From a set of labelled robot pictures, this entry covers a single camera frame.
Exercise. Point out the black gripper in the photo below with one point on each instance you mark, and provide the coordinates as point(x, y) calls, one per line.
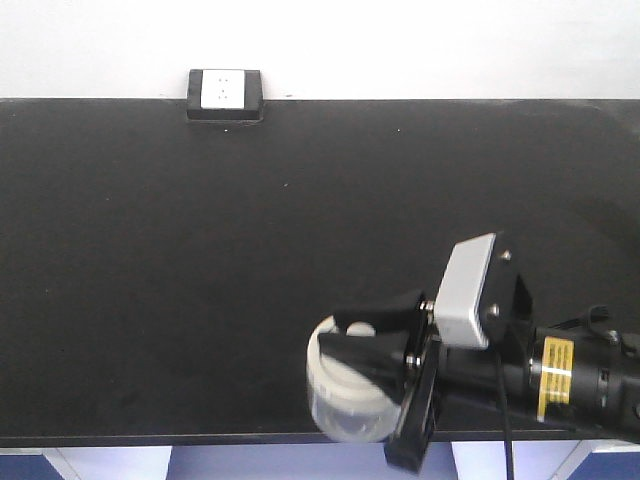
point(494, 380)

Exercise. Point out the glass jar with white lid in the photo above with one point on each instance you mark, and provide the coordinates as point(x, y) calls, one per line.
point(345, 406)

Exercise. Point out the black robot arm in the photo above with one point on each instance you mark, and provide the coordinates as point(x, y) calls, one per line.
point(583, 376)

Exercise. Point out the blue lab cabinets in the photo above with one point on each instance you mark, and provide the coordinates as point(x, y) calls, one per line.
point(564, 459)

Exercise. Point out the black white benchtop power socket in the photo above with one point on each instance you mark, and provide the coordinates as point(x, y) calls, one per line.
point(224, 95)

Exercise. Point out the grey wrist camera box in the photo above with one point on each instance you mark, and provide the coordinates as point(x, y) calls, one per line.
point(481, 293)

